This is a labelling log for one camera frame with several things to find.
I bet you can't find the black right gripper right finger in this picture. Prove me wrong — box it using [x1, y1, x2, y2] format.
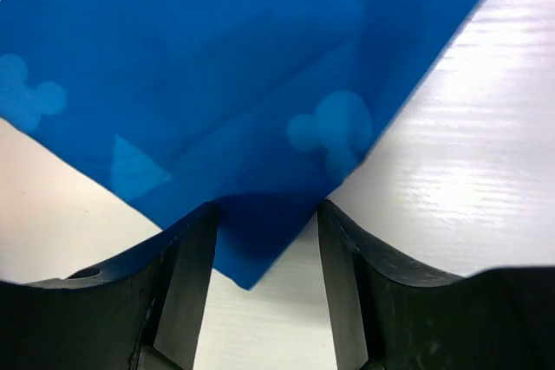
[317, 200, 554, 370]

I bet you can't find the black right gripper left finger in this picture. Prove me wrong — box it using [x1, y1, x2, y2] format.
[1, 203, 218, 369]

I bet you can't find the blue patterned cloth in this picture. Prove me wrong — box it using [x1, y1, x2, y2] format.
[1, 0, 480, 289]

